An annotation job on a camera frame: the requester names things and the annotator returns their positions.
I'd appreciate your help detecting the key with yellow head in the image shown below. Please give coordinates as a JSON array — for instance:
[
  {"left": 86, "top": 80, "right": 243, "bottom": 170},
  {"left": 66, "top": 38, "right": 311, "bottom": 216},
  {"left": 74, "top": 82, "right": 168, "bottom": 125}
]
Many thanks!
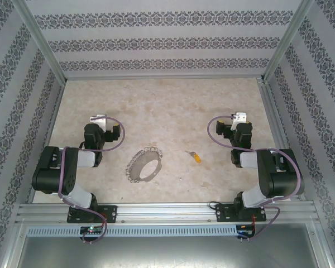
[{"left": 184, "top": 150, "right": 202, "bottom": 164}]

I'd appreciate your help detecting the small circuit board green light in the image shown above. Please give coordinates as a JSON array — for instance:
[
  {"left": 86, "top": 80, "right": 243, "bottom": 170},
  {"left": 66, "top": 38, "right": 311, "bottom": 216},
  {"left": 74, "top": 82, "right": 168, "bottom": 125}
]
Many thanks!
[{"left": 80, "top": 225, "right": 104, "bottom": 236}]

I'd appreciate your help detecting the grey sheet metal shelf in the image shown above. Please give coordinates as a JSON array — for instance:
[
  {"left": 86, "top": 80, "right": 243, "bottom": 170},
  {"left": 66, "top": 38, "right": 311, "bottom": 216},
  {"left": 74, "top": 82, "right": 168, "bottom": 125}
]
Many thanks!
[{"left": 15, "top": 236, "right": 333, "bottom": 268}]

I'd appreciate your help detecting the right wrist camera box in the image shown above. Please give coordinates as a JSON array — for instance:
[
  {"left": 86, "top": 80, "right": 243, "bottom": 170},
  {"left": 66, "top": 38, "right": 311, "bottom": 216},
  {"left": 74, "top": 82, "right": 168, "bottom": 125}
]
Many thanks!
[{"left": 231, "top": 111, "right": 248, "bottom": 131}]

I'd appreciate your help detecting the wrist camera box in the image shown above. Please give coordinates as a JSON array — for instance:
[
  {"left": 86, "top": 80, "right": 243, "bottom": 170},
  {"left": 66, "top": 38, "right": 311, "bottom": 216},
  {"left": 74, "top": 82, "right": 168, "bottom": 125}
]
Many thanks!
[
  {"left": 89, "top": 113, "right": 108, "bottom": 132},
  {"left": 231, "top": 111, "right": 248, "bottom": 131}
]

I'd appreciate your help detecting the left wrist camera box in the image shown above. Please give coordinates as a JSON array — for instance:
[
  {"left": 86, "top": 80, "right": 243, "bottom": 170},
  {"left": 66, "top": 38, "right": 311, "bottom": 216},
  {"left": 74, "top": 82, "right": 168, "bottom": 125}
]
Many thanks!
[{"left": 89, "top": 113, "right": 108, "bottom": 132}]

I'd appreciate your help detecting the aluminium floor rail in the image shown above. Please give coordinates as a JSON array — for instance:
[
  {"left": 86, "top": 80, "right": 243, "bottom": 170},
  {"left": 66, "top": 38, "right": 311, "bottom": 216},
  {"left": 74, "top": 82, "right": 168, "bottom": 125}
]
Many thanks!
[
  {"left": 256, "top": 78, "right": 307, "bottom": 202},
  {"left": 64, "top": 74, "right": 265, "bottom": 82},
  {"left": 26, "top": 79, "right": 67, "bottom": 204}
]

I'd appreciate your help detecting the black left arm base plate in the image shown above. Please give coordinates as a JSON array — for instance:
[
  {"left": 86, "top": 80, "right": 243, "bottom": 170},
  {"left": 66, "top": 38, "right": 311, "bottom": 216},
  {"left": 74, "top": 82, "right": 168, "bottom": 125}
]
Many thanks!
[{"left": 66, "top": 205, "right": 118, "bottom": 224}]

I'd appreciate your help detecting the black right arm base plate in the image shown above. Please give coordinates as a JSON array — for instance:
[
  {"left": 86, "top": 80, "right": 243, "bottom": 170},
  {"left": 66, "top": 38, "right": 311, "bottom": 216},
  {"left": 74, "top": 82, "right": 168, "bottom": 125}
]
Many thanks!
[{"left": 215, "top": 203, "right": 267, "bottom": 223}]

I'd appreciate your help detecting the aluminium frame post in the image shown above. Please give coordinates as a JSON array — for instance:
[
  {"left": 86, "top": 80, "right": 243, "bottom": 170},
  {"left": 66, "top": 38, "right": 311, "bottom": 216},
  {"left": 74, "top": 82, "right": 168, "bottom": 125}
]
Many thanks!
[
  {"left": 261, "top": 0, "right": 316, "bottom": 84},
  {"left": 11, "top": 0, "right": 68, "bottom": 84}
]

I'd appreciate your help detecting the aluminium mounting rail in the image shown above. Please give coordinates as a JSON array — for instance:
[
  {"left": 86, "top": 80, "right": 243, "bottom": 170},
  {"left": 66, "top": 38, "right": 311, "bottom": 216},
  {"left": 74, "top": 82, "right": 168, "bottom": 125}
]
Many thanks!
[{"left": 15, "top": 203, "right": 318, "bottom": 224}]

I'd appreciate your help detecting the grey slotted cable duct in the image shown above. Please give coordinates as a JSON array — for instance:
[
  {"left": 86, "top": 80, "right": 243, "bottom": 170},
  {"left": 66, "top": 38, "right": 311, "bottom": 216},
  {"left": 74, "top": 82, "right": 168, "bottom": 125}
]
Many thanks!
[{"left": 26, "top": 224, "right": 238, "bottom": 237}]

